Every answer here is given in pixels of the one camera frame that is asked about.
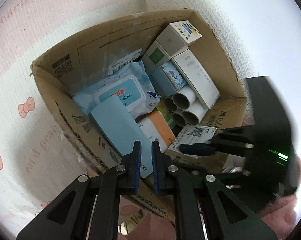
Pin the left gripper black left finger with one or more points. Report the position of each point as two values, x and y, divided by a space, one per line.
89 207

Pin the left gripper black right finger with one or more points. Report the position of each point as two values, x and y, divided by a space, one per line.
204 207

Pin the white card with QR code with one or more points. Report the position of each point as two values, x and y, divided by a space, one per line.
190 135

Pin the light blue box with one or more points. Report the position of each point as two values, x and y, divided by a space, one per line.
121 130

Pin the orange tissue pack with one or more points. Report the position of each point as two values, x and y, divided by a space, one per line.
155 128

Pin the baby wipes pack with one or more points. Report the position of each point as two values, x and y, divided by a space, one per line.
130 84

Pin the pink fleece sleeve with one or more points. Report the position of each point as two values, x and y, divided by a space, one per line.
280 215

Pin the cardboard tube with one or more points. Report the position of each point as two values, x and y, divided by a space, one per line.
179 119
169 103
195 113
184 97

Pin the pink cartoon bed sheet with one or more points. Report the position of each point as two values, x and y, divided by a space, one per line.
36 159

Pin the brown cardboard box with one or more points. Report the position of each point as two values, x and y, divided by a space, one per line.
86 56

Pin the whale print tape roll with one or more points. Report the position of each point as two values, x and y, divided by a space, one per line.
167 80

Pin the long white box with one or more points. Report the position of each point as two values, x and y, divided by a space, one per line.
197 78

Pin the white box green square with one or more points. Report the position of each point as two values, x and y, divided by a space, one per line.
156 56

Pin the white box with cartoon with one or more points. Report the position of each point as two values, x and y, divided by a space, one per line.
178 36

